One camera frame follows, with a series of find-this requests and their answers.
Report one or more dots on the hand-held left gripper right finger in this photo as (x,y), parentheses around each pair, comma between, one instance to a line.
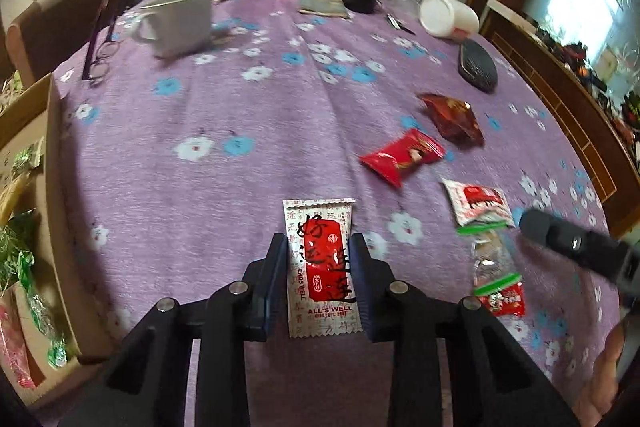
(361,292)

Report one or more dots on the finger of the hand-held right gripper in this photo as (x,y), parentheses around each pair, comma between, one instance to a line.
(565,242)

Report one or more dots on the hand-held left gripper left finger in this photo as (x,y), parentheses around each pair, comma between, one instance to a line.
(277,292)

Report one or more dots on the long white red snack packet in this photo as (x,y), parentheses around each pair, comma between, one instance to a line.
(320,267)

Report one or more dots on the clear packet green strips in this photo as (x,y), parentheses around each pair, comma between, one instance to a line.
(492,257)

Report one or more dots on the red cartoon face candy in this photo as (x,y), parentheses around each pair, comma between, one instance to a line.
(505,301)

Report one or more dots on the white snack packet red square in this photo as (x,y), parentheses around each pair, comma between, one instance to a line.
(477,202)

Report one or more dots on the dark red foil snack packet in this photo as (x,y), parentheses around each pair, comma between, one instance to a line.
(452,119)

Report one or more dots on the cardboard box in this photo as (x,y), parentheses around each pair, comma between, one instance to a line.
(60,257)

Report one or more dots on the pile of snack packets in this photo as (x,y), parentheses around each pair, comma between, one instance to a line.
(25,287)

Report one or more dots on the person's right forearm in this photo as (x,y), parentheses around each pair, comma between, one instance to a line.
(602,372)

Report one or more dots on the wooden cabinet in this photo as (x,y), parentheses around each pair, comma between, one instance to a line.
(555,107)

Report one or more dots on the bright red snack packet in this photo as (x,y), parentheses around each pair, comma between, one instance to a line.
(402,156)

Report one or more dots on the clutter of small things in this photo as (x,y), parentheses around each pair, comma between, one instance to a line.
(595,72)

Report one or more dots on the black glasses case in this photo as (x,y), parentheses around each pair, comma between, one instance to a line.
(477,66)

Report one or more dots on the white plastic jar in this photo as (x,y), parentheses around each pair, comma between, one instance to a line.
(447,17)

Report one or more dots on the nail clipper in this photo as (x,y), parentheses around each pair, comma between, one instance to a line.
(399,23)

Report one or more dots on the white mug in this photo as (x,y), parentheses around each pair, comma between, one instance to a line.
(182,24)

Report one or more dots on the eyeglasses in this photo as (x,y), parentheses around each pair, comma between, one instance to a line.
(102,57)

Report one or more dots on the patterned cushion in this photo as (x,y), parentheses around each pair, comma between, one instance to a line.
(10,92)

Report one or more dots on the brown armchair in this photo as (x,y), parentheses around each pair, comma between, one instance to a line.
(50,22)

